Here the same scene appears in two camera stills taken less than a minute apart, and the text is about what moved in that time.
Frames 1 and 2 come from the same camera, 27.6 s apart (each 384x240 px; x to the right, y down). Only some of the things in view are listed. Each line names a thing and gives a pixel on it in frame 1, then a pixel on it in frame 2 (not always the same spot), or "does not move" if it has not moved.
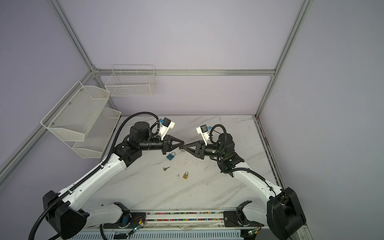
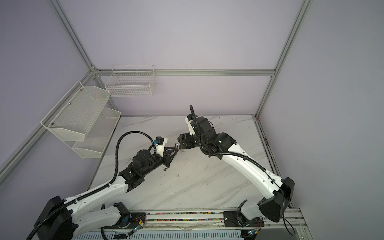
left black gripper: (168, 142) → (167, 159)
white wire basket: (130, 80) does not move
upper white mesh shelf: (75, 113) does not move
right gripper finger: (199, 152) → (187, 141)
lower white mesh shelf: (97, 135) does not move
